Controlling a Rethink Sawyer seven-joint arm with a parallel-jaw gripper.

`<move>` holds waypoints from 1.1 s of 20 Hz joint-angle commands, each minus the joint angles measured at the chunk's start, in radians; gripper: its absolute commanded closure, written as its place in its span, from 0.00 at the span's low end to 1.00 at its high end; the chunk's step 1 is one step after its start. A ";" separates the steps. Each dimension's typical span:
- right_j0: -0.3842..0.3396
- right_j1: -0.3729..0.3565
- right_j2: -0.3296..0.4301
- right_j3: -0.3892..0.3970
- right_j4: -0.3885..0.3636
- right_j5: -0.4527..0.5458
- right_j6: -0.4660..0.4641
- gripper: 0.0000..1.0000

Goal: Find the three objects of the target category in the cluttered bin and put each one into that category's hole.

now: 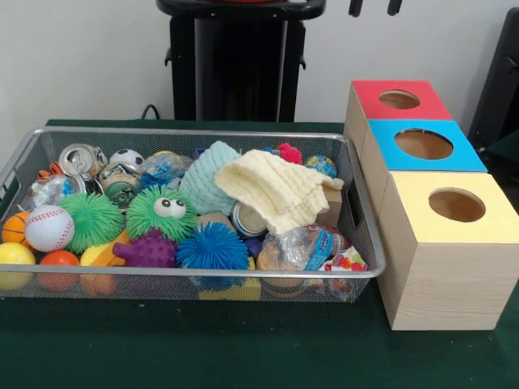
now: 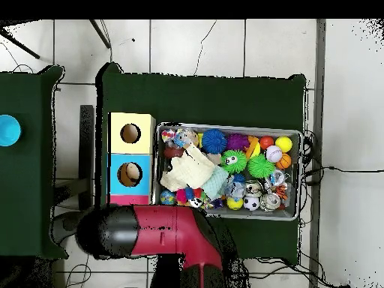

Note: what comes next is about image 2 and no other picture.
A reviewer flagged mint green knitted cloth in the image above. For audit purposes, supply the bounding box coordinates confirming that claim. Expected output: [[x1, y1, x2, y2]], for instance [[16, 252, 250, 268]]
[[202, 165, 230, 201]]

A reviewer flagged black stand leg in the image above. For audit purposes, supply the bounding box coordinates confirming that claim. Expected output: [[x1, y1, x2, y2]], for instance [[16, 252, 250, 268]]
[[0, 26, 42, 60], [89, 19, 113, 49]]

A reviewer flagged blue spiky ball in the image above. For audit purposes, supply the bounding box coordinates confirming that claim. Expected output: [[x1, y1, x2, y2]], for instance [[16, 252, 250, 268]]
[[201, 128, 229, 155]]

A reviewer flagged yellow ball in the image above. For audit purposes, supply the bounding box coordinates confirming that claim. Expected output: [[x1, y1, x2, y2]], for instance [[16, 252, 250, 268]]
[[275, 136, 294, 154]]

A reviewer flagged clear plastic bottle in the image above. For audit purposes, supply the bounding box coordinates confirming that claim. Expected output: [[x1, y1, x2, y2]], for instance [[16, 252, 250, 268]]
[[173, 127, 200, 150]]

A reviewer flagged pale yellow knitted cloth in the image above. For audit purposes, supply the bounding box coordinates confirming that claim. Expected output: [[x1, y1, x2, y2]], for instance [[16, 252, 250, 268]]
[[159, 145, 216, 193]]

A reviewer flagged wooden box with three holes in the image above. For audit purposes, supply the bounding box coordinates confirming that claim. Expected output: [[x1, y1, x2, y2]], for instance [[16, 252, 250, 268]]
[[106, 112, 157, 208]]

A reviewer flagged clear mesh bin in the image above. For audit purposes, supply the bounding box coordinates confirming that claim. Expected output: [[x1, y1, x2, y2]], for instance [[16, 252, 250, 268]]
[[154, 122, 303, 222]]

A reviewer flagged red orange ball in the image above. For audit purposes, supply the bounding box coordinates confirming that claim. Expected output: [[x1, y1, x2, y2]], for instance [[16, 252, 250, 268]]
[[259, 135, 275, 151]]

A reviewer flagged small orange basketball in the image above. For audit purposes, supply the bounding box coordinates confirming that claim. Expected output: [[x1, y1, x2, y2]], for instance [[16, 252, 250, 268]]
[[275, 153, 293, 170]]

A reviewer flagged white baseball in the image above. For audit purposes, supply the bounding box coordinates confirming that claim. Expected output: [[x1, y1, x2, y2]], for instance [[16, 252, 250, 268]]
[[265, 145, 284, 164]]

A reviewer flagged blue round bowl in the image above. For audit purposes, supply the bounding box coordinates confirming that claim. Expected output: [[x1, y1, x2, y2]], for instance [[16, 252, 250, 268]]
[[0, 114, 23, 148]]

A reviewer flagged dark grey stand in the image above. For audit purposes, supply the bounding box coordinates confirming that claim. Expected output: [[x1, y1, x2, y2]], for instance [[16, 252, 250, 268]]
[[52, 104, 95, 241]]

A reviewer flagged black floor cable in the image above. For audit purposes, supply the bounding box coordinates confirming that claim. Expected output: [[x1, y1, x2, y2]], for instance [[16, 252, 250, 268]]
[[301, 163, 384, 181]]

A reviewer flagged dark green side table cloth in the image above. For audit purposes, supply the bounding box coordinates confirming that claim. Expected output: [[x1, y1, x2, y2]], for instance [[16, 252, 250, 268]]
[[0, 64, 66, 260]]

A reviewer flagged green spiky ball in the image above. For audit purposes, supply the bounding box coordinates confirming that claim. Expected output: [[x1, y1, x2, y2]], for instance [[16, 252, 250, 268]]
[[247, 154, 277, 180]]

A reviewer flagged green fuzzy ball with eyes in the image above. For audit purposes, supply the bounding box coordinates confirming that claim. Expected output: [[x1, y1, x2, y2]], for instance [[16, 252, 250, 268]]
[[220, 149, 248, 175]]

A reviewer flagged purple spiky ball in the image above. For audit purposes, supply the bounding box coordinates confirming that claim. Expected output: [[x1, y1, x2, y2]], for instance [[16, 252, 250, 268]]
[[226, 133, 251, 152]]

